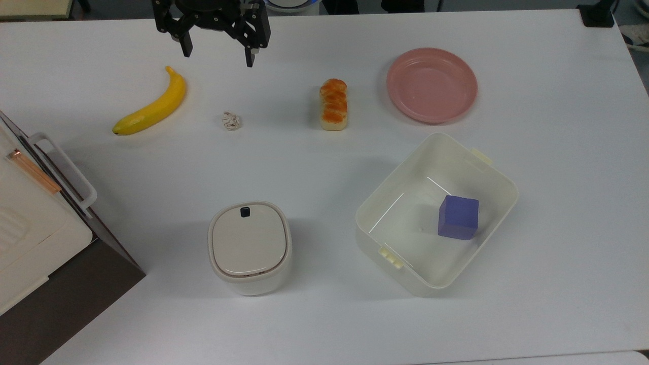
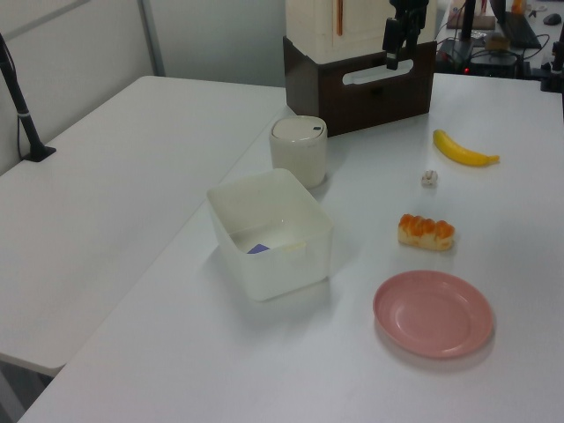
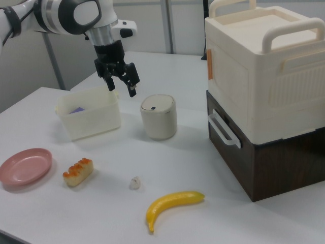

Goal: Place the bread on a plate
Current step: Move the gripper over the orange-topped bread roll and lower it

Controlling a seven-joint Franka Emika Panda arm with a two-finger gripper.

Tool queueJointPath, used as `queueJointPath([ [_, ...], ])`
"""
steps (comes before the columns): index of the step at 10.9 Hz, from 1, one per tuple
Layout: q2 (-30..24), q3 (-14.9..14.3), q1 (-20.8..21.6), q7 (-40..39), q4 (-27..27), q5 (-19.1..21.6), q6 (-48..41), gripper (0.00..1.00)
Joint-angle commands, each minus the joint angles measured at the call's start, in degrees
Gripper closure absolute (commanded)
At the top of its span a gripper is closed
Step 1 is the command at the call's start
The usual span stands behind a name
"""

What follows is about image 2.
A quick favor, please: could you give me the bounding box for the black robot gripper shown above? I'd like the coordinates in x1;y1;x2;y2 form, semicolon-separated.
381;0;431;72

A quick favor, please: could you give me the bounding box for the orange glazed bread roll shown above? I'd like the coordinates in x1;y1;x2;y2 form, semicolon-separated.
397;212;456;251

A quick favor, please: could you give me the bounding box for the pink round plate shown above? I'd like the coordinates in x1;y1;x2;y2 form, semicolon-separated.
372;270;495;360

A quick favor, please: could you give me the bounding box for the black monitor stand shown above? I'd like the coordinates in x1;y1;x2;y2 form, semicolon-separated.
457;0;479;43

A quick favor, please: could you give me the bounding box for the dark brown drawer box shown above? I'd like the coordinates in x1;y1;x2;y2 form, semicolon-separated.
282;35;438;138

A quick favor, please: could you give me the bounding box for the black device with red light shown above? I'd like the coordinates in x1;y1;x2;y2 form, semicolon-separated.
466;51;523;78

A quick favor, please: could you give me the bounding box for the brown cardboard box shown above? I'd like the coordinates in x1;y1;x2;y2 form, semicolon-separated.
484;33;510;52

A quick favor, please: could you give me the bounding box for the black laptop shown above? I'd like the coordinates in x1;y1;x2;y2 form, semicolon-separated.
493;0;544;50

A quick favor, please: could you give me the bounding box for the yellow banana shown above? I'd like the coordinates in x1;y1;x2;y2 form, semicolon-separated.
432;128;501;168

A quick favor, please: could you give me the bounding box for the white round lidded bin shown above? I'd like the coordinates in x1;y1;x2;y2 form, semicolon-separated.
269;115;330;189

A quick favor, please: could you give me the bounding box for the white square plastic container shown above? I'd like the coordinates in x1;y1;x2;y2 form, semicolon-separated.
205;167;334;302

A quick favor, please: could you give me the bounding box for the black pole stand with base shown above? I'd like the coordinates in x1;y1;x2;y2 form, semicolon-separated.
0;31;57;164

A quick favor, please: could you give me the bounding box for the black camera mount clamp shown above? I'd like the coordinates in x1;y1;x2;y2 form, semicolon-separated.
531;39;564;93

